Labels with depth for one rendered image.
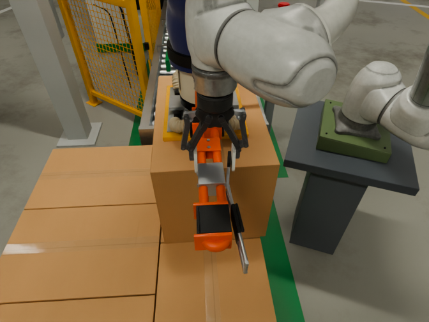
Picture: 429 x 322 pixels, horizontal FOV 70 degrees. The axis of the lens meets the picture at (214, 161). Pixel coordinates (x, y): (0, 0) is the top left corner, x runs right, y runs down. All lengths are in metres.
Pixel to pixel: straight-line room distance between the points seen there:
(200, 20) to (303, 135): 0.98
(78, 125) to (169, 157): 1.72
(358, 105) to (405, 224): 1.15
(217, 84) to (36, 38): 1.88
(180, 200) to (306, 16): 0.73
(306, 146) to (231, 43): 0.95
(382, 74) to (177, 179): 0.81
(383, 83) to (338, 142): 0.27
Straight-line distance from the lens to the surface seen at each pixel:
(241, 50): 0.45
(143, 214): 1.35
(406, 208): 2.38
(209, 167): 0.73
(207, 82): 0.58
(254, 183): 1.01
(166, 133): 1.04
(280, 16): 0.46
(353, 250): 2.02
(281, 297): 1.77
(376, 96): 1.27
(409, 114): 1.18
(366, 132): 1.39
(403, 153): 1.50
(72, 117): 2.61
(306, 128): 1.47
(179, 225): 1.15
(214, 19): 0.51
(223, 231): 0.61
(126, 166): 1.57
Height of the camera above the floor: 1.60
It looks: 43 degrees down
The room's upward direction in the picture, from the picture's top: straight up
